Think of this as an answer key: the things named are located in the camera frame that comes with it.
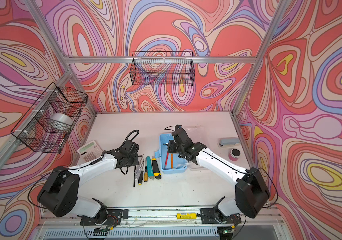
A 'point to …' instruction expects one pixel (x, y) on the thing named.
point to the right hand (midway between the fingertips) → (171, 148)
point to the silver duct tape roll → (61, 122)
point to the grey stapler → (227, 142)
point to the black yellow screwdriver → (140, 175)
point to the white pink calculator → (90, 151)
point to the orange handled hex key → (172, 160)
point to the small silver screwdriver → (138, 168)
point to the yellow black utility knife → (157, 175)
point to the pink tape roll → (234, 154)
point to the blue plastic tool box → (170, 162)
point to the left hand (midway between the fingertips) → (137, 159)
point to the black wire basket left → (45, 125)
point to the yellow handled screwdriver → (145, 175)
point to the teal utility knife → (149, 168)
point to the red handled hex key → (167, 157)
